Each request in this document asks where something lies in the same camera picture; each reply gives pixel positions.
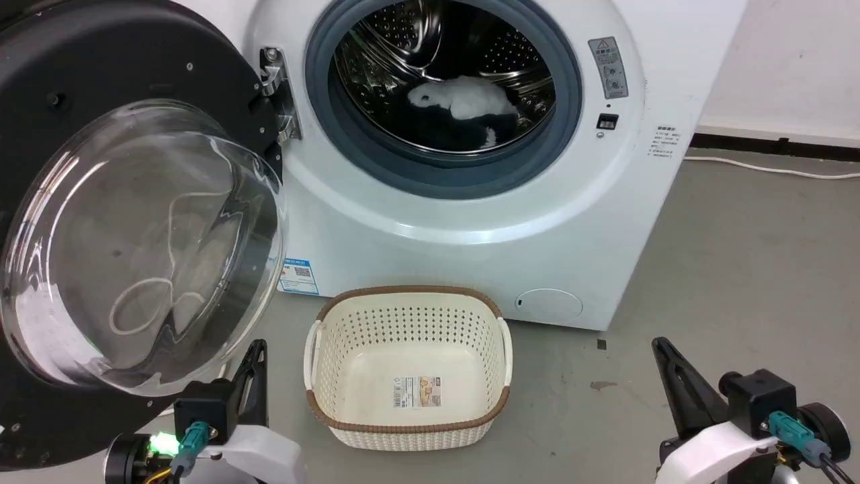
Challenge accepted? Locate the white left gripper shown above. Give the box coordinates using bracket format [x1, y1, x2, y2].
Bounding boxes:
[202, 339, 304, 484]

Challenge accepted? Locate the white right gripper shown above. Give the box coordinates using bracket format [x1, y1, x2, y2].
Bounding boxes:
[651, 336, 781, 484]

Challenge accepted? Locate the white front-load washing machine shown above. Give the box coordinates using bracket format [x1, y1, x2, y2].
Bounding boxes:
[171, 0, 750, 332]

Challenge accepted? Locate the chrome door hinge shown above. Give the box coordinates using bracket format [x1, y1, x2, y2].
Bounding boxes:
[259, 46, 303, 144]

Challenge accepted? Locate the black washer door with glass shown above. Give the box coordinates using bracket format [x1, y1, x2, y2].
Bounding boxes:
[0, 0, 290, 471]

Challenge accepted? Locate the blue energy label sticker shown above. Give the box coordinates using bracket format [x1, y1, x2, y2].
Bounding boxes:
[277, 257, 320, 296]

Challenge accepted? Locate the cream perforated laundry basket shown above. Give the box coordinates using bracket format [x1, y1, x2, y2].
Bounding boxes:
[304, 286, 514, 452]

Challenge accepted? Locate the paper label with barcode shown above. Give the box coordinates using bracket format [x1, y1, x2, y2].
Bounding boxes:
[393, 375, 443, 410]

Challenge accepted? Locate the round filter cover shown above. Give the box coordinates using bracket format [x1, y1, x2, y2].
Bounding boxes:
[515, 288, 585, 323]

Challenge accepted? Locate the small printed text sticker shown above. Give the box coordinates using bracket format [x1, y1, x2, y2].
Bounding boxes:
[648, 124, 681, 159]

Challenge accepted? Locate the black baseboard strip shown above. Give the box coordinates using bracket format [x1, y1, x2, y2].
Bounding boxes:
[690, 132, 860, 163]

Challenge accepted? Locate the dark garment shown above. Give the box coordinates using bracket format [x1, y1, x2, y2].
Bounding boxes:
[402, 111, 519, 153]

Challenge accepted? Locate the grey warning sticker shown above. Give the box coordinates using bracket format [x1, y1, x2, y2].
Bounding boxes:
[589, 37, 630, 100]

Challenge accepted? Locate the white garment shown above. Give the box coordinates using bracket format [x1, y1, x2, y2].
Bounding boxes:
[407, 75, 522, 124]

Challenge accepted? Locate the teal-plug left camera cable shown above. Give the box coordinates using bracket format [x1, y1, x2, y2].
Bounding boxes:
[169, 420, 212, 484]

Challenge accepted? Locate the teal-plug camera cable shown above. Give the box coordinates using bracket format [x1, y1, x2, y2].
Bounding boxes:
[768, 411, 860, 484]
[169, 420, 212, 484]

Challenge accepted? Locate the teal-plug right camera cable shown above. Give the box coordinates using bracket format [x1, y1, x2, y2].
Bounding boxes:
[768, 411, 860, 484]

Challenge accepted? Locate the white floor cable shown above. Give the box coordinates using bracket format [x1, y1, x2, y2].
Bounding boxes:
[683, 155, 860, 181]

